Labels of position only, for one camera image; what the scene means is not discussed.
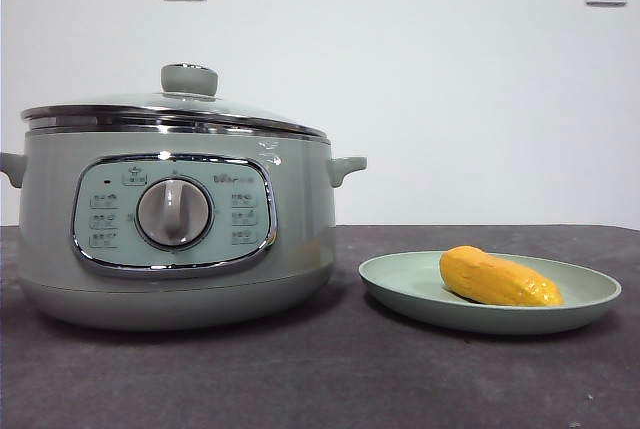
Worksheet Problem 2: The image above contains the glass lid with green knob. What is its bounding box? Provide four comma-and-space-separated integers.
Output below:
19, 62, 332, 141

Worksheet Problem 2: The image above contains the yellow corn cob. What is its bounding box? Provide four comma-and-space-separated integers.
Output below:
438, 245, 566, 308

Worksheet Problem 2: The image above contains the pale green electric steamer pot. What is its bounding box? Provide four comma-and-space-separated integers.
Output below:
0, 116, 369, 333

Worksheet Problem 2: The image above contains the pale green round plate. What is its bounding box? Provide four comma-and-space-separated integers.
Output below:
357, 250, 623, 336

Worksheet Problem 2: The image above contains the grey steamer control dial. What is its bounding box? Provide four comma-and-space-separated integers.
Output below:
135, 178, 214, 250

